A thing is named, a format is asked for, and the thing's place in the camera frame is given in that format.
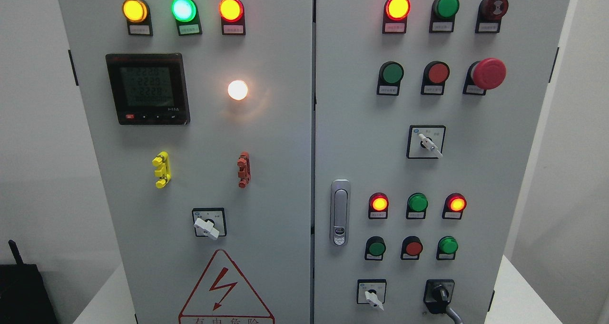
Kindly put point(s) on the green indicator top right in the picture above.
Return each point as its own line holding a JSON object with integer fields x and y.
{"x": 443, "y": 14}

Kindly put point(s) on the green push button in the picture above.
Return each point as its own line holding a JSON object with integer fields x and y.
{"x": 390, "y": 76}
{"x": 375, "y": 249}

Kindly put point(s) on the red lit indicator lower right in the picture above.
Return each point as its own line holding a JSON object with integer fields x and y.
{"x": 454, "y": 205}

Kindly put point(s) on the red lit indicator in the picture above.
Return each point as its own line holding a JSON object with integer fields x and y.
{"x": 378, "y": 206}
{"x": 454, "y": 205}
{"x": 395, "y": 14}

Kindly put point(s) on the white lit indicator lamp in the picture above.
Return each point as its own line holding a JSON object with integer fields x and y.
{"x": 237, "y": 90}

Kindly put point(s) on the red high voltage warning sticker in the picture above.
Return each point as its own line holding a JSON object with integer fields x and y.
{"x": 223, "y": 295}

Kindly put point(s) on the green push button lower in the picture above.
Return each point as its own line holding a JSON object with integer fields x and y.
{"x": 375, "y": 249}

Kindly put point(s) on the white lever selector switch lower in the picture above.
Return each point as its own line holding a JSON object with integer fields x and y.
{"x": 371, "y": 292}

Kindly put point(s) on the black knob selector switch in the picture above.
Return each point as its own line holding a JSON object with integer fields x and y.
{"x": 438, "y": 295}

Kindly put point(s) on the white selector switch left door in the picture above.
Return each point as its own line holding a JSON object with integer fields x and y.
{"x": 209, "y": 222}

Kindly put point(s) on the red lit indicator top right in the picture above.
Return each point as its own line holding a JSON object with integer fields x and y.
{"x": 395, "y": 14}

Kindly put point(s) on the silver door handle lock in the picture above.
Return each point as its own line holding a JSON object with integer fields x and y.
{"x": 340, "y": 192}

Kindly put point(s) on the dark red buzzer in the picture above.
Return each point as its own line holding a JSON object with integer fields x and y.
{"x": 490, "y": 14}

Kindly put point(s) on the white lever selector switch upper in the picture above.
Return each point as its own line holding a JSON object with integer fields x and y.
{"x": 425, "y": 142}

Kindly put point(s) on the red push button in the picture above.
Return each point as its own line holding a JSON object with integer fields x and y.
{"x": 434, "y": 78}
{"x": 412, "y": 248}

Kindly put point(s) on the red push button upper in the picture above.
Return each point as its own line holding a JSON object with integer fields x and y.
{"x": 434, "y": 78}

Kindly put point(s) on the green lit indicator light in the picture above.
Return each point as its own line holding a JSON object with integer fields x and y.
{"x": 186, "y": 15}

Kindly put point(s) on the white lever selector switch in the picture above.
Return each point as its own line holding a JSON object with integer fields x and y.
{"x": 371, "y": 292}
{"x": 425, "y": 142}

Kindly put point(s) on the grey cabinet door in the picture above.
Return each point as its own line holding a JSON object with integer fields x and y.
{"x": 363, "y": 137}
{"x": 268, "y": 223}

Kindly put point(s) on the yellow terminal block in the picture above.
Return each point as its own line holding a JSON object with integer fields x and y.
{"x": 162, "y": 169}

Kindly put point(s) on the red lit indicator lower left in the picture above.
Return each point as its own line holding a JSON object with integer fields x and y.
{"x": 378, "y": 206}

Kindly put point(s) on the green indicator bottom right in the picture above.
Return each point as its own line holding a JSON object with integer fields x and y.
{"x": 447, "y": 248}

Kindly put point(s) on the red emergency stop mushroom button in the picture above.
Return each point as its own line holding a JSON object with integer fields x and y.
{"x": 484, "y": 75}

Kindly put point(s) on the green push button upper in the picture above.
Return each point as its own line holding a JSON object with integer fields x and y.
{"x": 390, "y": 76}

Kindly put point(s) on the black device with antenna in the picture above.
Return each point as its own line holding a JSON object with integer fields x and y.
{"x": 23, "y": 296}

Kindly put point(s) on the green indicator lower middle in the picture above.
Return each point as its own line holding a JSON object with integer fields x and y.
{"x": 416, "y": 207}

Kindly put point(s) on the yellow indicator light top left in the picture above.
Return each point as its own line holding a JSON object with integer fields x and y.
{"x": 138, "y": 17}

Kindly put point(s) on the right grey cabinet door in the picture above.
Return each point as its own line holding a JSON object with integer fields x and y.
{"x": 363, "y": 137}

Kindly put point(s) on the black digital power meter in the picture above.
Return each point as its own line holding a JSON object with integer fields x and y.
{"x": 149, "y": 89}

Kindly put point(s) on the red push button lower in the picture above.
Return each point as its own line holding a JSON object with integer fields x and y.
{"x": 412, "y": 248}

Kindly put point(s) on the red lit indicator left door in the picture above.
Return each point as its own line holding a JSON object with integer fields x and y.
{"x": 232, "y": 17}

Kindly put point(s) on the left grey cabinet door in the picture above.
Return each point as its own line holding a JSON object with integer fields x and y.
{"x": 268, "y": 223}

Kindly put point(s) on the red terminal block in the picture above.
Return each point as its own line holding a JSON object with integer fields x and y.
{"x": 244, "y": 172}

